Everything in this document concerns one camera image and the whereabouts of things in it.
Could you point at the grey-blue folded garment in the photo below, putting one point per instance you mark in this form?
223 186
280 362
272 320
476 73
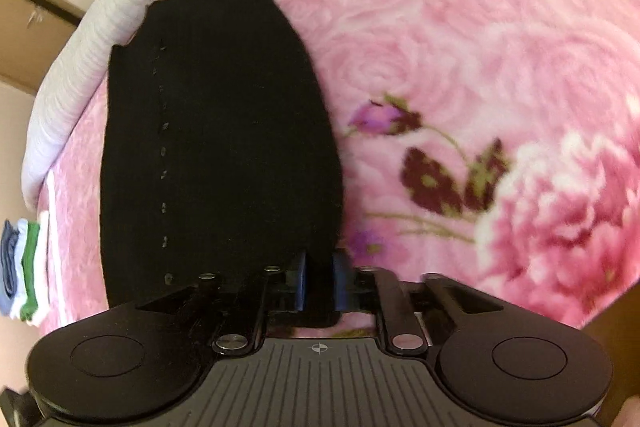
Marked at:
8 252

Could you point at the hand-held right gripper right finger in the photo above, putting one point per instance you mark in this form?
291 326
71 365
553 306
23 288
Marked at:
340 281

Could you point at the cream folded garment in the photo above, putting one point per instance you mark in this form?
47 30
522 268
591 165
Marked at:
44 257

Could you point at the light blue folded garment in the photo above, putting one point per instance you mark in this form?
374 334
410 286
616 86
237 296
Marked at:
20 267

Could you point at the brown wooden door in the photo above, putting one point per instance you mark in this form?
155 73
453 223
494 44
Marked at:
20 27

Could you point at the white ribbed pillow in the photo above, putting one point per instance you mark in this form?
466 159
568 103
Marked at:
100 22

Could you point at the pink floral blanket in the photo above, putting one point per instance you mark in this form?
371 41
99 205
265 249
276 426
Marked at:
450 32

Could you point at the black garment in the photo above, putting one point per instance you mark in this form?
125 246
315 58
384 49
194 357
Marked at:
225 132

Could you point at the green folded garment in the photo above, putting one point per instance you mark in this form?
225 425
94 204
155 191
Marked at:
32 257

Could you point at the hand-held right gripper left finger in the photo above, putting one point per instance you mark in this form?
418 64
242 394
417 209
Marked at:
300 281

